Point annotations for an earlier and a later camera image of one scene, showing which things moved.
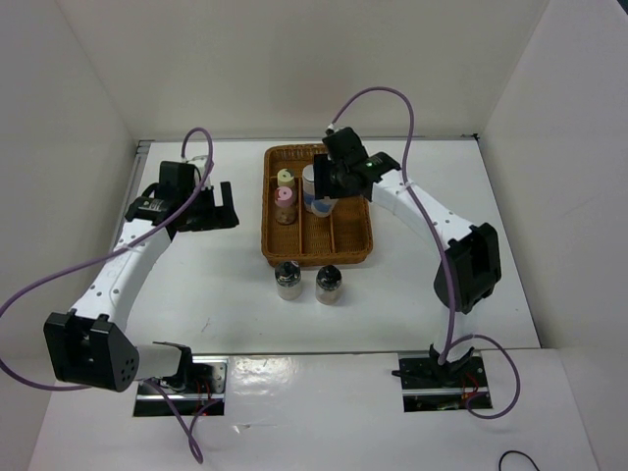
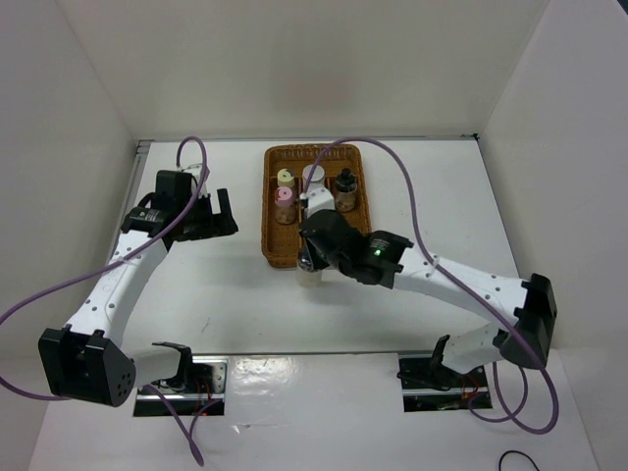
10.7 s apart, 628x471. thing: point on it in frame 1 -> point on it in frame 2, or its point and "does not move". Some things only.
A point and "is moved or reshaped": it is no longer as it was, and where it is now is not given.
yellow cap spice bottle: [285, 179] does not move
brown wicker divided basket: [308, 240] does not move
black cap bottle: [288, 280] -> [306, 276]
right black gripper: [321, 170] -> [316, 260]
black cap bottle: [329, 285] is moved or reshaped
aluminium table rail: [141, 151] does not move
